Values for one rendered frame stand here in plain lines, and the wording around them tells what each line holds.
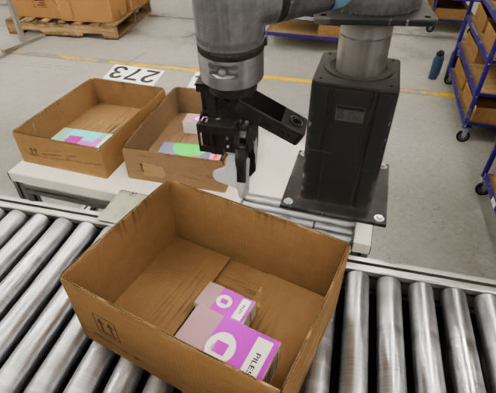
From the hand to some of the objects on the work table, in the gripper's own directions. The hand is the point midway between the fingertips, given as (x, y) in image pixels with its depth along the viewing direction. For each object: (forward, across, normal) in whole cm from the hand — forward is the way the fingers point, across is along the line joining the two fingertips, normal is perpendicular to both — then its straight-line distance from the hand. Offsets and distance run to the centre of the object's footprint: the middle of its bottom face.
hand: (249, 182), depth 72 cm
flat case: (+25, -30, -26) cm, 47 cm away
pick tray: (+28, -40, -26) cm, 56 cm away
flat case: (+25, -30, -60) cm, 71 cm away
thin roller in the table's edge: (+28, -20, +7) cm, 36 cm away
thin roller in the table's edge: (+28, -18, +7) cm, 34 cm away
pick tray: (+28, -40, -58) cm, 76 cm away
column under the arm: (+27, -31, +16) cm, 44 cm away
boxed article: (+29, -49, -28) cm, 63 cm away
